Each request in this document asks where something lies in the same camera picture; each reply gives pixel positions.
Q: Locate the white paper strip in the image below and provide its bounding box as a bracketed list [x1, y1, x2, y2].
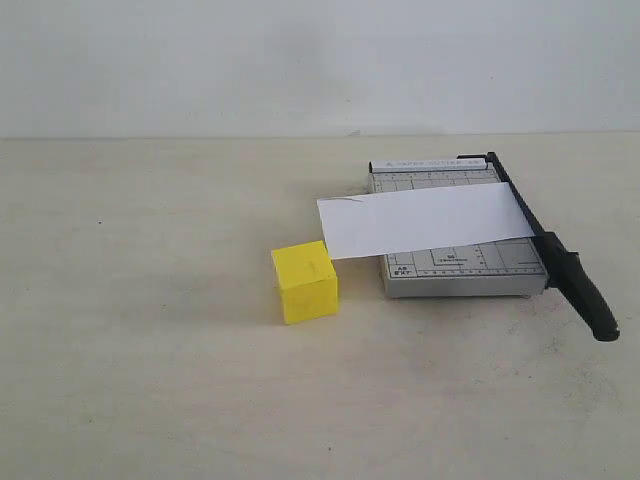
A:
[317, 182, 534, 260]

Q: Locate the yellow foam cube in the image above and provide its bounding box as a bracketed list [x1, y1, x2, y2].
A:
[271, 241, 339, 325]

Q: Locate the black cutter blade arm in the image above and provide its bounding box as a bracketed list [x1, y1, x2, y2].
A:
[457, 152, 620, 342]

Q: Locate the grey metal paper cutter base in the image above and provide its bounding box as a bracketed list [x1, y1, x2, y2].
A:
[369, 155, 548, 298]

